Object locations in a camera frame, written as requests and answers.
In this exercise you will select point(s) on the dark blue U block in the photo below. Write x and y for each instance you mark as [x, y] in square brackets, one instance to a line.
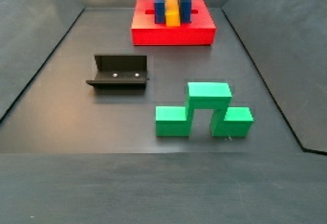
[185, 11]

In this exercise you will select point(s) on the red slotted board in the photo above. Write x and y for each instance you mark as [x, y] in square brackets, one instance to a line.
[151, 34]

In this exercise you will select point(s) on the yellow long block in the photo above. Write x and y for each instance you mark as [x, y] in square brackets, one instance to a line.
[171, 13]

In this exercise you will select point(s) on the green arch block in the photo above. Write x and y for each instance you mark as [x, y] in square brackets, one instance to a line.
[230, 122]

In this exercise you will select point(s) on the black angled bracket holder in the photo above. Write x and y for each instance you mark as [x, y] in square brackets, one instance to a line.
[121, 70]

